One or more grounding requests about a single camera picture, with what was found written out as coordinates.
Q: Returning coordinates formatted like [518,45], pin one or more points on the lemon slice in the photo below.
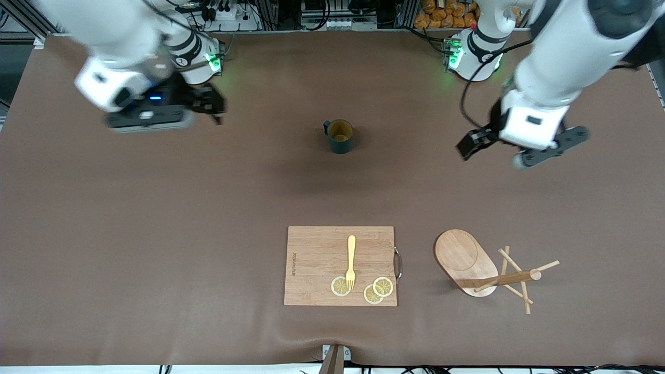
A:
[371,296]
[336,287]
[384,286]

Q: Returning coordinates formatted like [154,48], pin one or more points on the orange snack packet pile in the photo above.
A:
[447,13]

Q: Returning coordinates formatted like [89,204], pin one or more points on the white power strip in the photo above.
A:
[231,15]

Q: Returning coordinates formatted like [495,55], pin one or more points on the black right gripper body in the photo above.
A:
[191,97]

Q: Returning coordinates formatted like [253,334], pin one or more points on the white terminal block row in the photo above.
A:
[337,23]

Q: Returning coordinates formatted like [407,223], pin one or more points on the camera stand post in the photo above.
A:
[332,363]

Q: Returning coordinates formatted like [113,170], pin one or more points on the yellow fork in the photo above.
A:
[351,249]

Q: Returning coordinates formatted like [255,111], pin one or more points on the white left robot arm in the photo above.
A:
[561,67]

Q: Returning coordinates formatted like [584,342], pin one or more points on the brown table mat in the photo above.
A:
[208,291]

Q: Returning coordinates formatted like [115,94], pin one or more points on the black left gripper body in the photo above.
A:
[492,126]

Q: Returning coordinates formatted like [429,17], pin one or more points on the dark teal mug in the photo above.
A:
[343,146]

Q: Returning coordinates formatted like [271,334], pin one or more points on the wooden cutting board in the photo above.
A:
[317,259]

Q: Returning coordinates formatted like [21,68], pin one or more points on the wooden mug tree rack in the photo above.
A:
[462,254]

